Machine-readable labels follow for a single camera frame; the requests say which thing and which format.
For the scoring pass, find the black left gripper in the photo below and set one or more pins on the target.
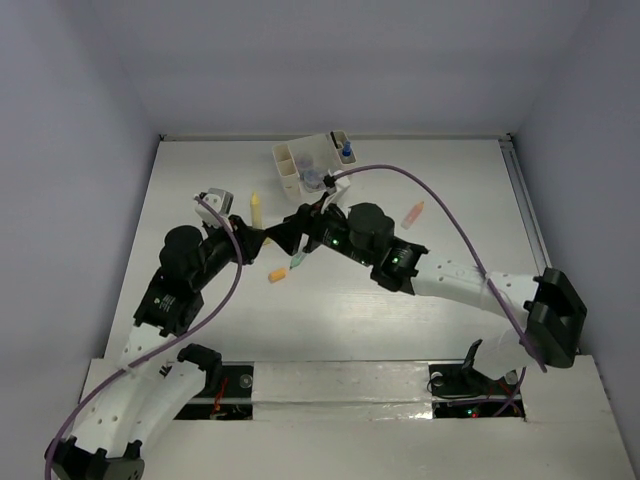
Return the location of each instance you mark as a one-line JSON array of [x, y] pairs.
[[249, 238]]

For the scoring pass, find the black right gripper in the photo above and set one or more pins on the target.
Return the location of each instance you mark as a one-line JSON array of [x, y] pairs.
[[308, 219]]

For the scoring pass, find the yellow highlighter body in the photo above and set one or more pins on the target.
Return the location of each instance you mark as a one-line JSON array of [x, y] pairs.
[[256, 211]]

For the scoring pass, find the clear blue spray bottle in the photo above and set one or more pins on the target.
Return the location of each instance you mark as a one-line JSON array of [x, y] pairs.
[[346, 152]]

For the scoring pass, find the black handled scissors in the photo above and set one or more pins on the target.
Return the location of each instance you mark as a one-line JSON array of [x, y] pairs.
[[334, 140]]

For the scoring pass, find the pink highlighter body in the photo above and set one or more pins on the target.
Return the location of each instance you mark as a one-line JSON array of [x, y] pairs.
[[412, 215]]

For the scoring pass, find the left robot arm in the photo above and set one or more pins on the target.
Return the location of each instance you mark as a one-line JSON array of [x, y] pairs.
[[114, 426]]

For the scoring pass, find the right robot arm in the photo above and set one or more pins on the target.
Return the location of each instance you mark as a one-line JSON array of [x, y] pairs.
[[401, 266]]

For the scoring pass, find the green uncapped highlighter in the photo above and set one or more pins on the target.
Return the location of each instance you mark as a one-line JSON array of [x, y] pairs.
[[298, 257]]

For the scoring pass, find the orange highlighter cap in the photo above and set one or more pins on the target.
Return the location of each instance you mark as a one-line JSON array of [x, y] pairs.
[[277, 275]]

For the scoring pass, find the paperclip jar near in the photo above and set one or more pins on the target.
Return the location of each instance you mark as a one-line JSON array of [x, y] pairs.
[[312, 180]]

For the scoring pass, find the paperclip jar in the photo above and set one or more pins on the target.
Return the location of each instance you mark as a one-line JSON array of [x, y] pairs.
[[304, 162], [312, 180]]

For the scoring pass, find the cream divided side organizer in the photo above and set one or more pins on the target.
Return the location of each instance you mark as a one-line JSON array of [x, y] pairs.
[[287, 171]]

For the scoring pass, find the paperclip jar far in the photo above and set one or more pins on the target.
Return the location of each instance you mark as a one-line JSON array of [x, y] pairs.
[[304, 162]]

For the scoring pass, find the white perforated basket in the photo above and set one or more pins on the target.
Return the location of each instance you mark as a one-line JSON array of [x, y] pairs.
[[314, 157]]

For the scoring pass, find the cream divided organizer far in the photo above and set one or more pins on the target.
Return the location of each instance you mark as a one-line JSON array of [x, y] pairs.
[[341, 137]]

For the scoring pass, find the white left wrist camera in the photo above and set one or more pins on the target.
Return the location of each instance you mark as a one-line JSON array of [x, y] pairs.
[[212, 204]]

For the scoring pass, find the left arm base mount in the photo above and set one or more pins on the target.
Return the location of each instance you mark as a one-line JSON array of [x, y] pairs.
[[227, 391]]

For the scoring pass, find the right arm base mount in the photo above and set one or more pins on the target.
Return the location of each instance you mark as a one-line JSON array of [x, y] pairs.
[[458, 391]]

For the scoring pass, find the aluminium table edge rail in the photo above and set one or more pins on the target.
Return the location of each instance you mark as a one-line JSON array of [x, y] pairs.
[[530, 220]]

